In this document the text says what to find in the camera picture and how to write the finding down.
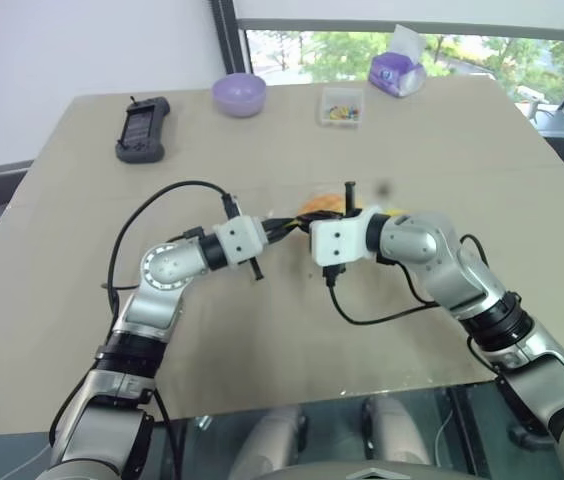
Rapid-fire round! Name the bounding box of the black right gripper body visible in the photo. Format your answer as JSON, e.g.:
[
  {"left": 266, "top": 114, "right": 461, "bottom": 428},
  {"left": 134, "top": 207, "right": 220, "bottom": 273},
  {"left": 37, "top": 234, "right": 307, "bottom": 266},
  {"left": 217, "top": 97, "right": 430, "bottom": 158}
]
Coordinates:
[{"left": 311, "top": 181, "right": 366, "bottom": 224}]

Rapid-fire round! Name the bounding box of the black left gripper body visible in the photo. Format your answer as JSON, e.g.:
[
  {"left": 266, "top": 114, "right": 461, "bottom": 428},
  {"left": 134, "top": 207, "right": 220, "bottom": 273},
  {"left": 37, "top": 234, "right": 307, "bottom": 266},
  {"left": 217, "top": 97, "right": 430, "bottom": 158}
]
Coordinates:
[{"left": 260, "top": 215, "right": 291, "bottom": 247}]

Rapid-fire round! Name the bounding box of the orange pineapple bun bread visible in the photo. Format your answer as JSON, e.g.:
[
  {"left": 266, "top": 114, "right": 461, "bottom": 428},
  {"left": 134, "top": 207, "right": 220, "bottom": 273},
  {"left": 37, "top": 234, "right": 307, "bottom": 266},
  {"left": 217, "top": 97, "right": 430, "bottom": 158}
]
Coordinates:
[{"left": 299, "top": 193, "right": 352, "bottom": 217}]

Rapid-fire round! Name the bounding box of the clear box of coloured pins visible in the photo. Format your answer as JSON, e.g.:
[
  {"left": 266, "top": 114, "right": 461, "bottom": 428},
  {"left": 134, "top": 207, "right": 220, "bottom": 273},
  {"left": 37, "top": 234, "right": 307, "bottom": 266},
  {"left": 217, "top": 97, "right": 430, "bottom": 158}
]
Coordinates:
[{"left": 317, "top": 86, "right": 366, "bottom": 128}]

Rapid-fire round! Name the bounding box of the beige table cover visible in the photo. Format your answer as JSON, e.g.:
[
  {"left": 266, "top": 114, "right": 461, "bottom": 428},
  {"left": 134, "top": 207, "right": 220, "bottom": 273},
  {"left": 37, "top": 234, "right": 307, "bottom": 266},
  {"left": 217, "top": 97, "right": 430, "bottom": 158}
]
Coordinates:
[{"left": 0, "top": 77, "right": 564, "bottom": 436}]

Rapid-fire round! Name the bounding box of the purple bowl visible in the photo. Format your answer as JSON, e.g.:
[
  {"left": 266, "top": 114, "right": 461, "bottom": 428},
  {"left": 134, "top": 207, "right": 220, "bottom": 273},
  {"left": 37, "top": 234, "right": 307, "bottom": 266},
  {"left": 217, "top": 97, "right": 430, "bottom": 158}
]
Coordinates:
[{"left": 211, "top": 72, "right": 267, "bottom": 119}]

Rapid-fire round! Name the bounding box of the purple tissue pack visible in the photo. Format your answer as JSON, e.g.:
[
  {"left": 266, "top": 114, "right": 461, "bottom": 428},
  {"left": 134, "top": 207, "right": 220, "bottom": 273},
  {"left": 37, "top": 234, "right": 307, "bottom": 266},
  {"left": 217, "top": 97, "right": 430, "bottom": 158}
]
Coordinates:
[{"left": 367, "top": 23, "right": 428, "bottom": 99}]

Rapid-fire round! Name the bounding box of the black handheld controller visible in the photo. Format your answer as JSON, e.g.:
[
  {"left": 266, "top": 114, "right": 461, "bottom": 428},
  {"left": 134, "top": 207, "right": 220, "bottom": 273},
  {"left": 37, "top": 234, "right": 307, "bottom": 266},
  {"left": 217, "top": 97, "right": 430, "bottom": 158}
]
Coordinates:
[{"left": 114, "top": 95, "right": 171, "bottom": 164}]

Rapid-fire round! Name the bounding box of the grey rounded robot leg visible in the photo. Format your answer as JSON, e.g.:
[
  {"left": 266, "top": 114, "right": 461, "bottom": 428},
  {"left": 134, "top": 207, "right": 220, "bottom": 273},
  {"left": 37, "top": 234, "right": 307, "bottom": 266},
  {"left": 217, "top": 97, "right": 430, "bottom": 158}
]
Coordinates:
[
  {"left": 231, "top": 404, "right": 308, "bottom": 480},
  {"left": 361, "top": 394, "right": 431, "bottom": 469}
]

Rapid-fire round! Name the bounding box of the small white device on sill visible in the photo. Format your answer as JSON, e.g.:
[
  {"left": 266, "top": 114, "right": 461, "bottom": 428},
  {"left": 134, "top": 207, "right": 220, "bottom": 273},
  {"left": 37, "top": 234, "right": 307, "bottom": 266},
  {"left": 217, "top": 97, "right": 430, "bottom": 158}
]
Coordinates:
[{"left": 516, "top": 85, "right": 551, "bottom": 121}]

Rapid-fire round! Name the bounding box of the grey robot torso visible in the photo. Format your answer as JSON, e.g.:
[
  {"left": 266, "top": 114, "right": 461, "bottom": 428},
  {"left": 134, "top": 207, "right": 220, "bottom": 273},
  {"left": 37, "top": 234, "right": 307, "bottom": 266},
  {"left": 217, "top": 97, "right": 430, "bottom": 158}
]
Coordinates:
[{"left": 261, "top": 452, "right": 468, "bottom": 480}]

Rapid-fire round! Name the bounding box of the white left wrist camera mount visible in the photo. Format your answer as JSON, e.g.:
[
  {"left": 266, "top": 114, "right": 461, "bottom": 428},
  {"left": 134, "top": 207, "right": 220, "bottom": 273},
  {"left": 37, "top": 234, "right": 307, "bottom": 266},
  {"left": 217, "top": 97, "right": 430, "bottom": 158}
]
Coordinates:
[{"left": 213, "top": 215, "right": 269, "bottom": 270}]

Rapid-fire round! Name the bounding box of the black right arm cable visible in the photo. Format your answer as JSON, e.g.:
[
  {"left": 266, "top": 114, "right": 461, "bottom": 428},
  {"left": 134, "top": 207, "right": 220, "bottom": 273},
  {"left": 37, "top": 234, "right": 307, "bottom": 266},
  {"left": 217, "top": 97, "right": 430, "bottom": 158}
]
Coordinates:
[{"left": 321, "top": 233, "right": 489, "bottom": 326}]

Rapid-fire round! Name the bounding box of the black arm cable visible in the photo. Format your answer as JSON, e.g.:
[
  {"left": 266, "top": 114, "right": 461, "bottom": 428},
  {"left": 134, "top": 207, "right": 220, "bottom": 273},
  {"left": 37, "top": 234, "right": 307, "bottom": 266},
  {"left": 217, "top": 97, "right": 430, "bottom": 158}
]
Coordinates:
[
  {"left": 321, "top": 233, "right": 489, "bottom": 326},
  {"left": 100, "top": 180, "right": 241, "bottom": 321}
]

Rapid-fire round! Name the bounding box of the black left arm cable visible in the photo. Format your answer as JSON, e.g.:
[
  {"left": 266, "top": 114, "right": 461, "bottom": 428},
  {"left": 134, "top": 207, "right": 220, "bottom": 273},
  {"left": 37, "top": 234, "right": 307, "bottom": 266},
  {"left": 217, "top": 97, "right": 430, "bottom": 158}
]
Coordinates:
[{"left": 100, "top": 180, "right": 241, "bottom": 321}]

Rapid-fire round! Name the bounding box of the thin white cable under table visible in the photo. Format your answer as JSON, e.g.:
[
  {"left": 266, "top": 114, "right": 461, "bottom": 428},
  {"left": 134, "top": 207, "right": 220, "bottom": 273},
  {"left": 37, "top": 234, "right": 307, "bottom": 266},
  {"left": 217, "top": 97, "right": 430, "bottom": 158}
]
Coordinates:
[{"left": 434, "top": 409, "right": 457, "bottom": 467}]

